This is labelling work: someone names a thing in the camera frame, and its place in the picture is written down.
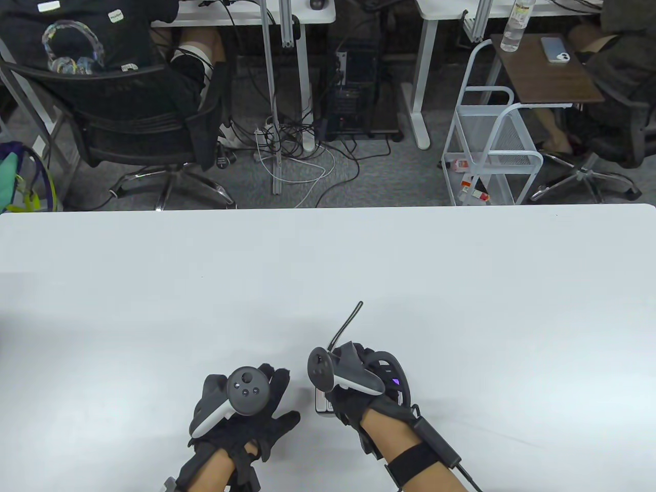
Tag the green yellow bag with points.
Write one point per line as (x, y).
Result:
(7, 179)

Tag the white office desk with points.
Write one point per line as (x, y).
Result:
(307, 15)
(424, 61)

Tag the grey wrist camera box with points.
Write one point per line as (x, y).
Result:
(169, 485)

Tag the person's right hand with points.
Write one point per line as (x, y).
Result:
(353, 405)

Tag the brown wooden side table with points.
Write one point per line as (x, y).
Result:
(543, 82)

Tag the black mesh office chair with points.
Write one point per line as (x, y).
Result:
(587, 171)
(143, 128)

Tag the grey metal rack frame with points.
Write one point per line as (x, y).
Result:
(40, 145)

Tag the black computer tower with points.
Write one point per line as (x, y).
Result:
(353, 102)

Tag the person's left forearm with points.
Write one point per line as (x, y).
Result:
(210, 472)

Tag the light blue smartphone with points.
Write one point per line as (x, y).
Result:
(551, 46)

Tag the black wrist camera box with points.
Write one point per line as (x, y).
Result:
(435, 441)

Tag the short aluminium profile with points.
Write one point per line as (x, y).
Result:
(479, 20)
(288, 25)

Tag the small red white carton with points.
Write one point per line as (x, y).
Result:
(462, 165)
(479, 195)

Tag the white metal mesh cart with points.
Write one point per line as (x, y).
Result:
(505, 160)

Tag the clear plastic water bottle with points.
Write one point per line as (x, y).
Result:
(512, 33)

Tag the dark computer mouse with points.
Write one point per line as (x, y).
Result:
(318, 4)

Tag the tall aluminium profile post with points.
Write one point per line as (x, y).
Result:
(271, 102)

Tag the white power strip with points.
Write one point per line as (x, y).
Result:
(261, 136)

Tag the person's left hand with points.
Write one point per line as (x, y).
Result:
(269, 430)

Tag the black glove sensor box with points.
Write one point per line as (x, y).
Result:
(247, 475)
(370, 446)

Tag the person's right forearm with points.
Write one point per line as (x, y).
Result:
(384, 433)

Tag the grey white handheld controller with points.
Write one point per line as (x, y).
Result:
(319, 366)
(246, 392)

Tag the small white earbud case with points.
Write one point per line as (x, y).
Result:
(562, 57)

